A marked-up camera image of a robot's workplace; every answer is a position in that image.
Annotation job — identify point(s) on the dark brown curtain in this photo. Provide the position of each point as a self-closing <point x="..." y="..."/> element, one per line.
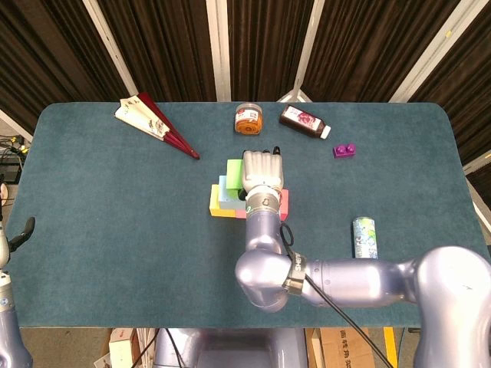
<point x="172" y="46"/>

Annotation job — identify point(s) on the light wooden board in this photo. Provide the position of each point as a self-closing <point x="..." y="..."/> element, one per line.
<point x="316" y="349"/>

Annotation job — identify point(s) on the clear jar with orange contents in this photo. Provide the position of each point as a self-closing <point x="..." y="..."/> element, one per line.
<point x="249" y="124"/>

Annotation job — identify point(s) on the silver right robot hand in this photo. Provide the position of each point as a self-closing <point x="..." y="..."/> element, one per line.
<point x="262" y="168"/>

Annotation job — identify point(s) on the teal felt table cover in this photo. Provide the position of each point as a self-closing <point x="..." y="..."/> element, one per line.
<point x="115" y="299"/>

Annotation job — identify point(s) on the folding fan with red ribs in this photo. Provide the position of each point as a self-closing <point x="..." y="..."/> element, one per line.
<point x="142" y="119"/>

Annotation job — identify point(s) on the white frame post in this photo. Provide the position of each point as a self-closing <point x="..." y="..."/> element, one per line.
<point x="477" y="164"/>
<point x="307" y="50"/>
<point x="218" y="46"/>
<point x="11" y="124"/>
<point x="107" y="42"/>
<point x="433" y="50"/>

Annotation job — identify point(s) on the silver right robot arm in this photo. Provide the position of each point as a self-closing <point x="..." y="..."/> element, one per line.
<point x="345" y="281"/>

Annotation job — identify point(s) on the green foam cube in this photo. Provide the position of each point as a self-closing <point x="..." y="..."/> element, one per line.
<point x="234" y="174"/>

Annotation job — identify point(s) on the yellow post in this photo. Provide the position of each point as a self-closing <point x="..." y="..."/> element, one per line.
<point x="390" y="341"/>

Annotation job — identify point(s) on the purple toy brick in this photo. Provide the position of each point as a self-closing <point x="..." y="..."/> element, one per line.
<point x="343" y="152"/>

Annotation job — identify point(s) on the white cardboard box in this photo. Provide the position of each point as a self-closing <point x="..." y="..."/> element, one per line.
<point x="120" y="350"/>

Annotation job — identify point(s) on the silver robot torso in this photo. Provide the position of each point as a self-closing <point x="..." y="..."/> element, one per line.
<point x="238" y="349"/>

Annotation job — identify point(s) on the brown bottle with white cap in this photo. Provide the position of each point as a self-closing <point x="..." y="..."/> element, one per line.
<point x="301" y="120"/>

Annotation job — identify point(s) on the light pink foam cube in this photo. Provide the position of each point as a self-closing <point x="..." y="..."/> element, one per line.
<point x="241" y="214"/>

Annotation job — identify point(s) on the beige round object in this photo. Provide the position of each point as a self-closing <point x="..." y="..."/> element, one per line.
<point x="4" y="191"/>

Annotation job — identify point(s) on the brown cardboard box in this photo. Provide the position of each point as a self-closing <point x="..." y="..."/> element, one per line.
<point x="345" y="349"/>

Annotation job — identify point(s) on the red foam cube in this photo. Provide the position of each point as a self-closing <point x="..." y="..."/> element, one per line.
<point x="284" y="201"/>

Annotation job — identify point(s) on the light blue foam cube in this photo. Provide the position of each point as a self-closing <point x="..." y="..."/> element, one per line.
<point x="226" y="195"/>

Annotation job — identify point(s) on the black box on floor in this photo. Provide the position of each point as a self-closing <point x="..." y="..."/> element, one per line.
<point x="9" y="172"/>

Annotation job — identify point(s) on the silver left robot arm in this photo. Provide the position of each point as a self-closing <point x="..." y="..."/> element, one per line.
<point x="9" y="326"/>

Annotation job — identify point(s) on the yellow foam cube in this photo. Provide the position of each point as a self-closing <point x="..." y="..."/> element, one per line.
<point x="215" y="201"/>

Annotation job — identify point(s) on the blue green drink can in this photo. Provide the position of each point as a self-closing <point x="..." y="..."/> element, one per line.
<point x="364" y="237"/>

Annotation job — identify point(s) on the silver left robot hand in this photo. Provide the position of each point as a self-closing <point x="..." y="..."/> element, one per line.
<point x="17" y="237"/>

